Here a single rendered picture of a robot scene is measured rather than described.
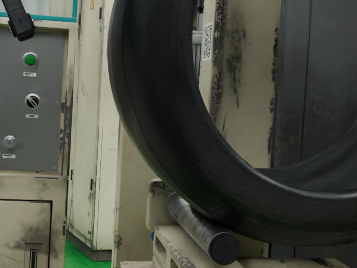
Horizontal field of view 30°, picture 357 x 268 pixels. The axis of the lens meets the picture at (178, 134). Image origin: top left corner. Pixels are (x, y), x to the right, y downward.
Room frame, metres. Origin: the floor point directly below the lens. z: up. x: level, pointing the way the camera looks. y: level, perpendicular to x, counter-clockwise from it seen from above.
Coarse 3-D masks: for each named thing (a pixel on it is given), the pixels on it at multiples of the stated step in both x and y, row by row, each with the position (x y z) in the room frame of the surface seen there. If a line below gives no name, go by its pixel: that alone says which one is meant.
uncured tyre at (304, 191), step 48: (144, 0) 0.89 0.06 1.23; (192, 0) 0.88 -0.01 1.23; (144, 48) 0.89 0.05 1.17; (144, 96) 0.90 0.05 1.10; (192, 96) 0.88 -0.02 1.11; (144, 144) 0.93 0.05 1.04; (192, 144) 0.89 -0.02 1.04; (336, 144) 1.24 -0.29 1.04; (192, 192) 0.92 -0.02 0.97; (240, 192) 0.90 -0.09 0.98; (288, 192) 0.91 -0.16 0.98; (336, 192) 0.93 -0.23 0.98; (288, 240) 0.95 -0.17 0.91; (336, 240) 0.96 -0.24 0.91
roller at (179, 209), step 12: (168, 204) 1.24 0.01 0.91; (180, 204) 1.17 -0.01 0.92; (180, 216) 1.12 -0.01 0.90; (192, 216) 1.06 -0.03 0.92; (204, 216) 1.03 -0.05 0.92; (192, 228) 1.02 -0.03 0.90; (204, 228) 0.97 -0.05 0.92; (216, 228) 0.94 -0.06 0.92; (204, 240) 0.94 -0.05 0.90; (216, 240) 0.90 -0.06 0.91; (228, 240) 0.91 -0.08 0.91; (216, 252) 0.90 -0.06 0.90; (228, 252) 0.91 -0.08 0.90; (228, 264) 0.91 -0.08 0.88
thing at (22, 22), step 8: (8, 0) 0.94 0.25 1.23; (16, 0) 0.94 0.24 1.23; (8, 8) 0.94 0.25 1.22; (16, 8) 0.94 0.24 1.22; (8, 16) 0.94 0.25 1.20; (16, 16) 0.94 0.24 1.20; (24, 16) 0.94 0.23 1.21; (8, 24) 0.97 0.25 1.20; (16, 24) 0.94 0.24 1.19; (24, 24) 0.94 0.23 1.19; (32, 24) 0.96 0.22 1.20; (16, 32) 0.94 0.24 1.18; (24, 32) 0.94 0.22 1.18; (32, 32) 0.95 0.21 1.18; (24, 40) 0.98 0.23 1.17
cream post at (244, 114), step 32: (224, 0) 1.28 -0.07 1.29; (256, 0) 1.29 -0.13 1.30; (224, 32) 1.28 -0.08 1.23; (256, 32) 1.29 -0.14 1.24; (224, 64) 1.28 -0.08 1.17; (256, 64) 1.29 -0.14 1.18; (224, 96) 1.28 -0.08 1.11; (256, 96) 1.30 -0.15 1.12; (224, 128) 1.28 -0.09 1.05; (256, 128) 1.30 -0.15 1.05; (256, 160) 1.30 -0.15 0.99; (256, 256) 1.30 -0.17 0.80
